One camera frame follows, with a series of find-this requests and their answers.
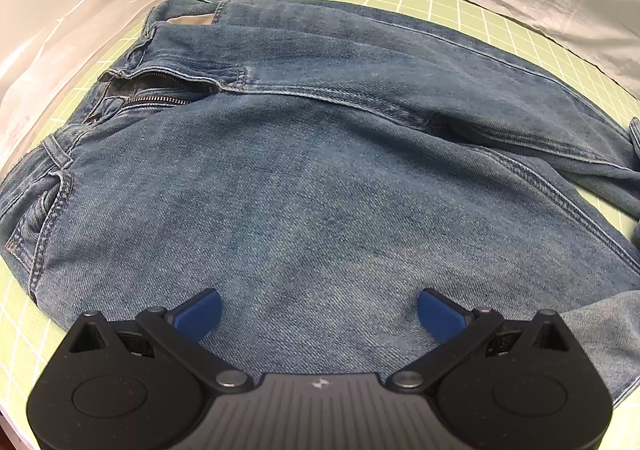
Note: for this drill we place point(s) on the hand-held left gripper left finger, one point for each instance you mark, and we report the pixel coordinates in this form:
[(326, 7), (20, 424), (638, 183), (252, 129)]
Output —
[(200, 315)]

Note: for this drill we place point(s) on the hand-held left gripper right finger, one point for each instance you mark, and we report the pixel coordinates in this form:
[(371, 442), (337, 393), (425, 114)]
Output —
[(440, 315)]

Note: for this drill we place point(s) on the blue denim jeans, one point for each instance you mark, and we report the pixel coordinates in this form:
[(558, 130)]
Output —
[(310, 170)]

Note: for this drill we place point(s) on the white plastic sheet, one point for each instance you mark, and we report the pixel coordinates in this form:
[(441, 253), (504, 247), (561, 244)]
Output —
[(55, 50)]

